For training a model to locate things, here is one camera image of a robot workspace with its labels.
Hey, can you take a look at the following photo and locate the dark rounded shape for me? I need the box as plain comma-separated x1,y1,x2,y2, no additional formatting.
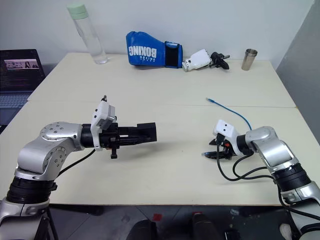
191,211,224,240

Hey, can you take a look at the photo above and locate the black stand leg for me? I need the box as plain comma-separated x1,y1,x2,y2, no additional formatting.
34,206,61,240

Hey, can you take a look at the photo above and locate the clear bottle with green lid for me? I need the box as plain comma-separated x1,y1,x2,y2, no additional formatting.
66,2,111,66

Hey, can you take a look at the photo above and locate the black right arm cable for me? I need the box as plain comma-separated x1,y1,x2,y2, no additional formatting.
215,134,320,224

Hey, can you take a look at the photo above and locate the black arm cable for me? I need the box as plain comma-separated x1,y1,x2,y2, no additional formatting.
215,134,320,224
53,148,97,181

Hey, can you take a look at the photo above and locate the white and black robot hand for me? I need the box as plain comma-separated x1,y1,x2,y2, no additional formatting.
181,49,231,73

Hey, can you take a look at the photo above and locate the dark open laptop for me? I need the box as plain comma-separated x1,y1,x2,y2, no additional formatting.
0,48,47,126

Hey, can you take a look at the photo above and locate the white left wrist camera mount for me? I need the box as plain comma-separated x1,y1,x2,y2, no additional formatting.
90,94,118,152

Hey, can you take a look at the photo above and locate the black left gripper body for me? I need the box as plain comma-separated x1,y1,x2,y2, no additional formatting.
99,122,121,160

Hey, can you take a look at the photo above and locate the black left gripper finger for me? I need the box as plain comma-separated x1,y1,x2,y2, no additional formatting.
119,136,152,147
118,125,139,137

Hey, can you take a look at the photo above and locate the blue boxing glove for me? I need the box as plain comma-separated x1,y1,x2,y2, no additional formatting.
125,30,184,69

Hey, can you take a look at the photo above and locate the metal cup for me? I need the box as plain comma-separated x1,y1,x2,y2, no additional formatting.
240,48,259,72

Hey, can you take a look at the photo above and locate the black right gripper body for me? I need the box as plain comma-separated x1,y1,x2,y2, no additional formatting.
215,134,237,161

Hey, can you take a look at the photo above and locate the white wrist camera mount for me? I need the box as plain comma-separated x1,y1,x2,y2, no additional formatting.
90,94,118,152
212,119,241,153

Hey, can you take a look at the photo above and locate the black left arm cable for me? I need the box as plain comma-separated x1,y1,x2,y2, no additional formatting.
53,148,97,181

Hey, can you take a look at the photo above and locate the small black box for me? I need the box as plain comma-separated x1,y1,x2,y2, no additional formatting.
136,122,158,143

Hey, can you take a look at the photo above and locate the blue Ethernet cable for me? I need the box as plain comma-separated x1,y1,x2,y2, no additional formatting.
200,97,253,157

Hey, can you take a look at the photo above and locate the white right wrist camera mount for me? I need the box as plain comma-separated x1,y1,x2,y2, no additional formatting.
212,119,241,153

